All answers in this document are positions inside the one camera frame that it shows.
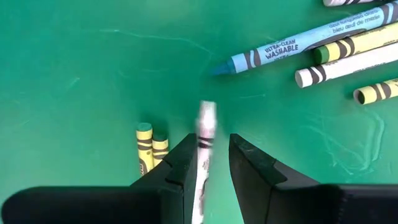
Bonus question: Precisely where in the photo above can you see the large green crayon yellow wrapper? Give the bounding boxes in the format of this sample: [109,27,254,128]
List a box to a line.
[353,78,398,106]
[313,21,398,65]

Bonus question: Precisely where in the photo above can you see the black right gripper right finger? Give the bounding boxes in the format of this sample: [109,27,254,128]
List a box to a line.
[229,133,398,224]

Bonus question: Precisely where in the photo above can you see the large white crayon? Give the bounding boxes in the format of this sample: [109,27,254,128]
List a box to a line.
[322,0,389,7]
[294,42,398,89]

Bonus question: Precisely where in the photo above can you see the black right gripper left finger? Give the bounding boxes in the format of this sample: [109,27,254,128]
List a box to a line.
[1,133,198,224]

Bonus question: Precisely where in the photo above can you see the large blue crayon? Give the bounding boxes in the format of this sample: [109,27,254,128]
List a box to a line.
[211,0,398,77]

